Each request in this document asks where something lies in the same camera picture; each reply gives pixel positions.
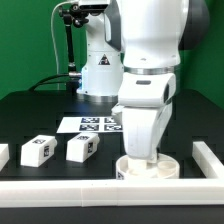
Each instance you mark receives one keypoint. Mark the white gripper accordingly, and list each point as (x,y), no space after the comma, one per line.
(143,129)

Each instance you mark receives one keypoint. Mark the white round stool seat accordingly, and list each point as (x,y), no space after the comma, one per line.
(166,166)

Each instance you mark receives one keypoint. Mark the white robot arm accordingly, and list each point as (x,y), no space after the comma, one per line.
(150,34)

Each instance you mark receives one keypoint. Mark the paper sheet with markers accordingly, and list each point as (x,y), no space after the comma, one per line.
(88,124)

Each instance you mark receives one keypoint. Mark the white front fence bar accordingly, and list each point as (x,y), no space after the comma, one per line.
(91,193)

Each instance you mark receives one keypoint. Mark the white left fence bar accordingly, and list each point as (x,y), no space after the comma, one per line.
(4,155)

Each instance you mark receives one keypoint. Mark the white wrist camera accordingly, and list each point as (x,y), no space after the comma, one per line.
(146,90)

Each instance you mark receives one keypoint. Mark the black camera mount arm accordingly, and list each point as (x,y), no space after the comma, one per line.
(76,15)

